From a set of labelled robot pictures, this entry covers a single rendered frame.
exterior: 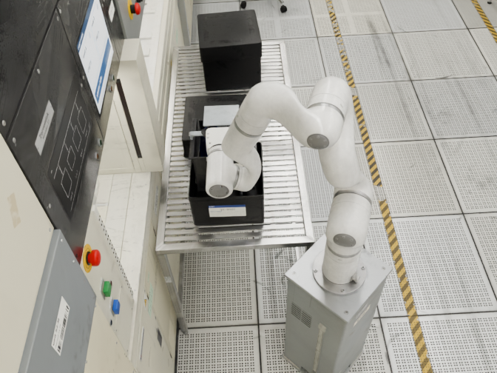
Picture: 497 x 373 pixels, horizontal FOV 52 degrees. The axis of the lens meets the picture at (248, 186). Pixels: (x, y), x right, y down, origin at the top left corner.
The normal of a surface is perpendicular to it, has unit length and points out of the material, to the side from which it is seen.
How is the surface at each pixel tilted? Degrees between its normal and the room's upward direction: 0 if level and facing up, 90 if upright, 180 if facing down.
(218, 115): 1
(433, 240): 0
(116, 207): 0
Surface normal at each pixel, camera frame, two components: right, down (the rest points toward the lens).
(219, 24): -0.04, -0.64
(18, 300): 1.00, -0.06
